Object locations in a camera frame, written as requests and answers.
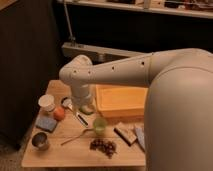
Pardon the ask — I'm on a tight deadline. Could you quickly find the wooden spoon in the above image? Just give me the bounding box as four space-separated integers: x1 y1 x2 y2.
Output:
61 128 93 146

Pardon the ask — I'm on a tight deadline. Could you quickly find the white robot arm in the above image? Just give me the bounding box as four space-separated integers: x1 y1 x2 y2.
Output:
59 48 213 171

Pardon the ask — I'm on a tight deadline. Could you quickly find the brown chocolate bar box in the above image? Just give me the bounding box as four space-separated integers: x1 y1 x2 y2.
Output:
114 122 137 146

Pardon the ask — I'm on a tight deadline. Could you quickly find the small metal cup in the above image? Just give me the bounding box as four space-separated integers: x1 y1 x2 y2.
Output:
32 132 50 150

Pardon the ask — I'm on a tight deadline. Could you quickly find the green chili pepper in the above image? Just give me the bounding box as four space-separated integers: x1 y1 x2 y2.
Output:
79 105 94 115

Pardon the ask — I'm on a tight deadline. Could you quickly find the green plastic cup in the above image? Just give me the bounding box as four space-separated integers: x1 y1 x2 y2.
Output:
93 117 107 135

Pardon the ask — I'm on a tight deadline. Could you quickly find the orange fruit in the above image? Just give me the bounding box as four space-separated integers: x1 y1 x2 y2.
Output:
53 107 65 121

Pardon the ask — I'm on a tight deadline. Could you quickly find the upper shelf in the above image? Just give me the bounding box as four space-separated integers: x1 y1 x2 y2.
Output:
56 0 213 19

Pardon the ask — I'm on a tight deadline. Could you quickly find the dark purple grape bunch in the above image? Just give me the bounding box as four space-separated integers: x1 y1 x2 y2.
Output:
90 139 117 158

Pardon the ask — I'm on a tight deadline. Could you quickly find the white paper cup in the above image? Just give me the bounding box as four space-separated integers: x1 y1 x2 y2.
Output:
38 94 55 111

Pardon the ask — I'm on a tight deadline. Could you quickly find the orange plastic bin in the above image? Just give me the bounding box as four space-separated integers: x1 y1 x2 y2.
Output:
96 85 148 118

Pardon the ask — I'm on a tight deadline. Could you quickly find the thin metal pole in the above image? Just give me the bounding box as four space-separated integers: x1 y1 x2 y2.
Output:
63 0 76 46

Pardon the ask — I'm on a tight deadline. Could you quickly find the grey metal beam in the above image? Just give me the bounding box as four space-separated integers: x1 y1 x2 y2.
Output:
62 42 153 65

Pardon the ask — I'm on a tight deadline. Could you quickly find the blue sponge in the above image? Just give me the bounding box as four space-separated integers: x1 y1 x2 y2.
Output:
36 116 57 132

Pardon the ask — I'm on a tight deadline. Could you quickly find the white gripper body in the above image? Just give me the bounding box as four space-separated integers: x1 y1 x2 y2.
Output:
71 84 92 109

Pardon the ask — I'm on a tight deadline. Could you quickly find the white handled brush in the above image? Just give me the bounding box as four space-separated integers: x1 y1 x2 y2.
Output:
61 97 89 127

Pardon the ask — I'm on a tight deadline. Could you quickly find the blue folded cloth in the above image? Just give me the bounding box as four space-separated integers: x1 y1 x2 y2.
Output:
134 126 145 150

